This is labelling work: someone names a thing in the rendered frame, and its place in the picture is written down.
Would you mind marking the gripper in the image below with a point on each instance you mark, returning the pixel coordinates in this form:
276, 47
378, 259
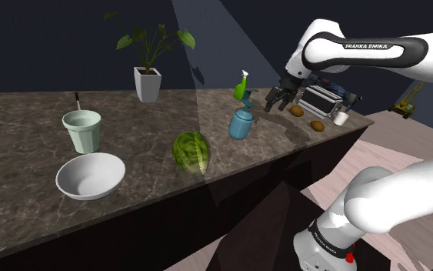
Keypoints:
291, 83

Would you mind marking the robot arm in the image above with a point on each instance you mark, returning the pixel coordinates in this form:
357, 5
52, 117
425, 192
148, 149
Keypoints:
366, 210

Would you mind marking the brown potato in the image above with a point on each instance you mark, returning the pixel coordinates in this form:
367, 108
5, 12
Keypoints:
296, 111
317, 125

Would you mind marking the green spray bottle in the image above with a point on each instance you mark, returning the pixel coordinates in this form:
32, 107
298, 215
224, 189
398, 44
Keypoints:
240, 91

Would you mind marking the silver black toaster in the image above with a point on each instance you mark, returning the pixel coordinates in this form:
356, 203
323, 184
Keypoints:
319, 100

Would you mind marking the blue spray bottle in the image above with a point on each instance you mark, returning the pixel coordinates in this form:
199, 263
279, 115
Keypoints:
241, 125

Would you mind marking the blue power drill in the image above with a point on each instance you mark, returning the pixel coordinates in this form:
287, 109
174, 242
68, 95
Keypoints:
341, 92

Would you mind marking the white mug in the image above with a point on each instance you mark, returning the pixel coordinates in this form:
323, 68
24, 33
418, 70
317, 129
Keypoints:
340, 118

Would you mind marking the green lettuce head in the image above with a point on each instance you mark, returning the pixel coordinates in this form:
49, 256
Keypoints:
190, 152

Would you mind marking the yellow toy crane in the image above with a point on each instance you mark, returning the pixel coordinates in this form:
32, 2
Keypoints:
407, 102

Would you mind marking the green plant in white pot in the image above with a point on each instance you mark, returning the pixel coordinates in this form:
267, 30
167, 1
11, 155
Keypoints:
147, 83

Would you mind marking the pale green cup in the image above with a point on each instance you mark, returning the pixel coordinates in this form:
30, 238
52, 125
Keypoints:
84, 133

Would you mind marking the white bowl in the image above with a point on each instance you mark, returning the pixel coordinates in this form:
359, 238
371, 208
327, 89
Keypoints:
88, 176

